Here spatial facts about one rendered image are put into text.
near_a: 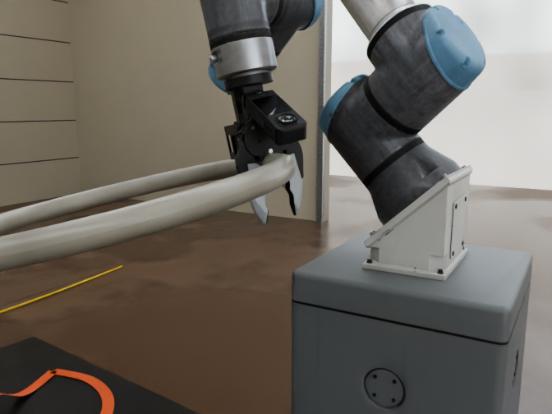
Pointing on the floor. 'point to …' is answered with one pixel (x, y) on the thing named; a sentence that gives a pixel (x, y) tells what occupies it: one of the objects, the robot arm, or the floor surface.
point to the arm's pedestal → (409, 335)
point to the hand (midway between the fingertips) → (280, 211)
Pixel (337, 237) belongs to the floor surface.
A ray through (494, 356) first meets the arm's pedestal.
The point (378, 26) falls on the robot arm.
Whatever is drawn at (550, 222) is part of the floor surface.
